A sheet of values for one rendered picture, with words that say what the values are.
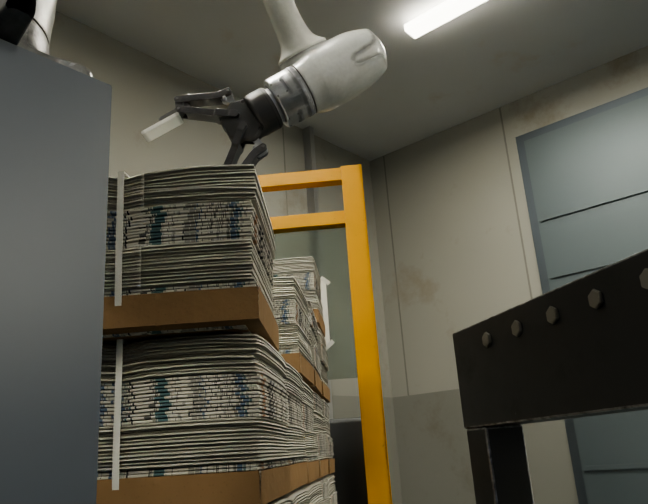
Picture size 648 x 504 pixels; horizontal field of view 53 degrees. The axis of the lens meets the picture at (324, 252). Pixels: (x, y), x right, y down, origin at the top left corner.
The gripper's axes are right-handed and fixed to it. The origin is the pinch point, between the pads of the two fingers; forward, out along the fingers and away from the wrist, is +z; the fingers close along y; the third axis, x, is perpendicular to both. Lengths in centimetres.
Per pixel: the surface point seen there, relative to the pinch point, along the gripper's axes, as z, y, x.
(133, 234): 8.2, 14.9, -13.7
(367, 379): -19, 31, 159
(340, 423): -1, 39, 173
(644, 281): -30, 56, -45
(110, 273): 13.2, 18.6, -14.3
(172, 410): 15.1, 38.0, -9.0
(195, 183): -2.7, 12.5, -13.2
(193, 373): 10.2, 35.4, -10.1
